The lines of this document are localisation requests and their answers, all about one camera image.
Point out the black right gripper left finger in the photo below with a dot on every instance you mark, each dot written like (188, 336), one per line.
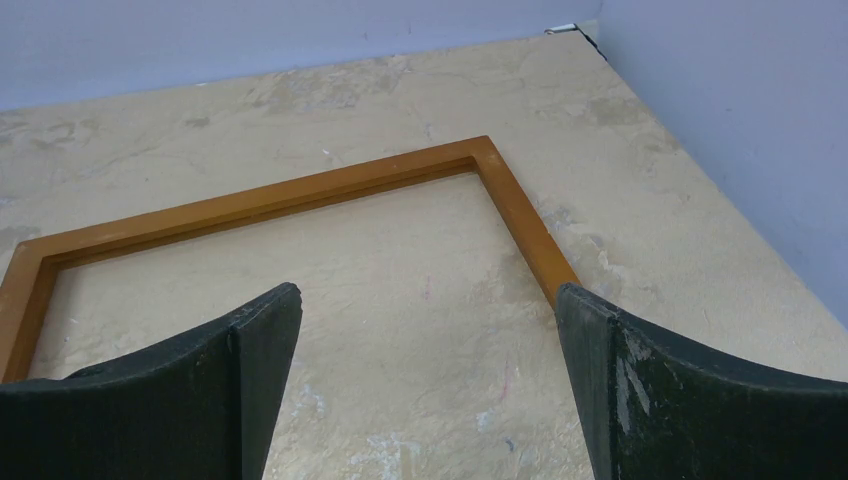
(202, 404)

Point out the orange wooden picture frame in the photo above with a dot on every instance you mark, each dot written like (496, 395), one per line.
(30, 278)

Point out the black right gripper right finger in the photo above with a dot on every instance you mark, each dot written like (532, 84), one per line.
(654, 404)

